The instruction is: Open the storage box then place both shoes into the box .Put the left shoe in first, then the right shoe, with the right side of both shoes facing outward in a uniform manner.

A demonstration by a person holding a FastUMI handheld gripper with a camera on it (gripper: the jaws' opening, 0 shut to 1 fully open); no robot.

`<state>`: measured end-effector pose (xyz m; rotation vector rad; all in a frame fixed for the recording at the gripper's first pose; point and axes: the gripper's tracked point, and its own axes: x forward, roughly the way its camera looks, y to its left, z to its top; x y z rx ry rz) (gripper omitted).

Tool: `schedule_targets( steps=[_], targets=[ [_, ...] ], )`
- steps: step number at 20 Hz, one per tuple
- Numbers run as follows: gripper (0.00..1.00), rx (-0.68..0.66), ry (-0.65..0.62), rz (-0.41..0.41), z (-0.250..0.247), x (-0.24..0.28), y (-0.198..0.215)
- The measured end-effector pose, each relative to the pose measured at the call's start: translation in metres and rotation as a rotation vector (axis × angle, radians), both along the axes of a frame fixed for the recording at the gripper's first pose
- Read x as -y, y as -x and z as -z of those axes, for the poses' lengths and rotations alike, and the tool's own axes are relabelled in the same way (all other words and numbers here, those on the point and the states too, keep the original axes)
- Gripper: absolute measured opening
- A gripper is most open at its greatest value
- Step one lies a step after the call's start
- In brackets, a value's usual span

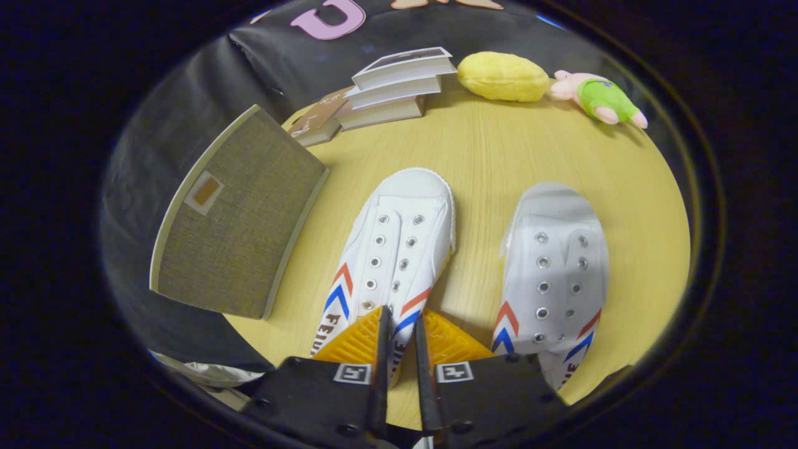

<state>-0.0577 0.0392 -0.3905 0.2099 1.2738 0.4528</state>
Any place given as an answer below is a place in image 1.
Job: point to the white shoe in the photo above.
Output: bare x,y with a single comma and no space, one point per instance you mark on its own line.
405,206
555,249

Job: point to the white book with portrait cover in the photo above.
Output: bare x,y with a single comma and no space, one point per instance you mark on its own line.
405,67

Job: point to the plain white book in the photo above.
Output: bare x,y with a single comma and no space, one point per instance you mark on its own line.
393,92

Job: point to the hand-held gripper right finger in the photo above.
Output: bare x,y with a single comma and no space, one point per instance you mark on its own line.
492,399

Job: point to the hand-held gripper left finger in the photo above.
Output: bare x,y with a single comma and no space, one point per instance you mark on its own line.
312,399

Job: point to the black backdrop cloth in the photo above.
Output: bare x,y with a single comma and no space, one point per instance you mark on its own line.
168,112

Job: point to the white crumpled fabric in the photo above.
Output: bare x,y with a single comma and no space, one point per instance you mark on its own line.
212,373

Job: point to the thin brown book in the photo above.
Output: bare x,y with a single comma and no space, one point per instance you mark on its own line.
318,118

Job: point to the yellow peanut plush toy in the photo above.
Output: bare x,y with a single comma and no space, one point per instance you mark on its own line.
502,76

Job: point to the grey fabric storage box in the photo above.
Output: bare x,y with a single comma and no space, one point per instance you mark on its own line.
237,218

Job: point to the pink pig plush toy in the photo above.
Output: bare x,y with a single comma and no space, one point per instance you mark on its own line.
601,98

